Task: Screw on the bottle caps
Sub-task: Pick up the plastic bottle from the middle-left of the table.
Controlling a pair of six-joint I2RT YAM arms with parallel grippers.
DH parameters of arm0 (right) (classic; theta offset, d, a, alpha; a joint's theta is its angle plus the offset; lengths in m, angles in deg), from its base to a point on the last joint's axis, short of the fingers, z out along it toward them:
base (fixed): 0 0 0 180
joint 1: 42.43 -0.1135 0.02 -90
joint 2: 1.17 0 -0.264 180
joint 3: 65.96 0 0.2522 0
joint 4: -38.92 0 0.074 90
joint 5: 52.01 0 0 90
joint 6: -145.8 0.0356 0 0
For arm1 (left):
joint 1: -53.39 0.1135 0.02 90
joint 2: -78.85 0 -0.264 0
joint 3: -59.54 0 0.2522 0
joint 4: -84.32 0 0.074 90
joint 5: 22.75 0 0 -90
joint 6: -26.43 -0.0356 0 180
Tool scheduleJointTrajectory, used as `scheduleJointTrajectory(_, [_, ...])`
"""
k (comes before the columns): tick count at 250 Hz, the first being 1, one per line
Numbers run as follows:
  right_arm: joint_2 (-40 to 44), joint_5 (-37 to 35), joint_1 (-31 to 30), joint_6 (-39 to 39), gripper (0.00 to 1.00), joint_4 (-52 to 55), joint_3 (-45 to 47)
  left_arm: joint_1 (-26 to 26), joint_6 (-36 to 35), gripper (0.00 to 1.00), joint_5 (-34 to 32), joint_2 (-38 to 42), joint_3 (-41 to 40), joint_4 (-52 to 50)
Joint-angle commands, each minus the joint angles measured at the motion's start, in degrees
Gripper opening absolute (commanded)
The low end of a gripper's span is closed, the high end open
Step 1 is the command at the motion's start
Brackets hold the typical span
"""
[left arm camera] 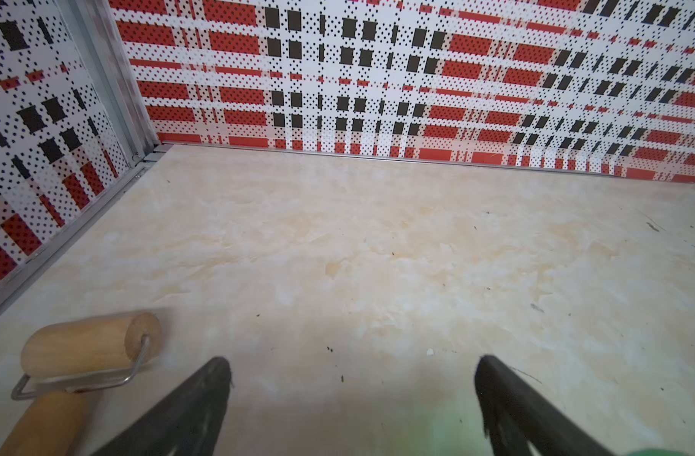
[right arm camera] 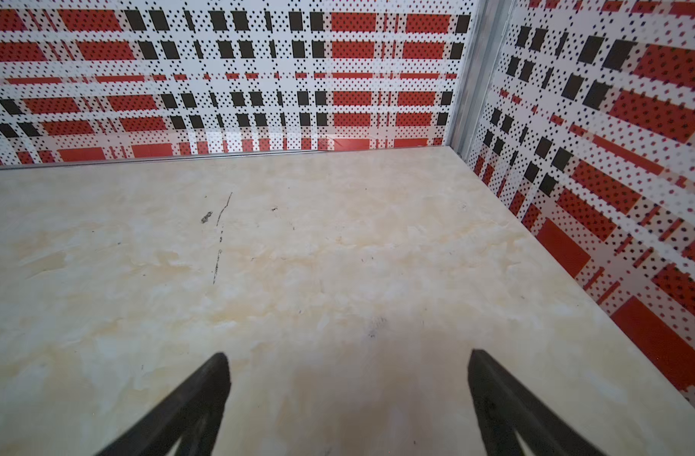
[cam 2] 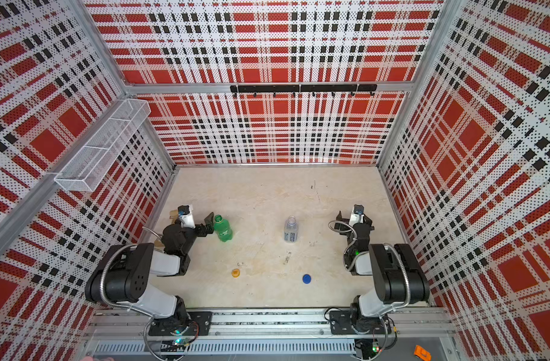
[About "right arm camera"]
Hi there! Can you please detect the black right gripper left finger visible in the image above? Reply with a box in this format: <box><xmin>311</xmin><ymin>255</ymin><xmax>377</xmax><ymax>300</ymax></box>
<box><xmin>100</xmin><ymin>353</ymin><xmax>231</xmax><ymax>455</ymax></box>

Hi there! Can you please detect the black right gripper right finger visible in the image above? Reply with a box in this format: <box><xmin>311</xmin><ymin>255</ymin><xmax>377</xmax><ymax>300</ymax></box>
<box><xmin>468</xmin><ymin>349</ymin><xmax>602</xmax><ymax>455</ymax></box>

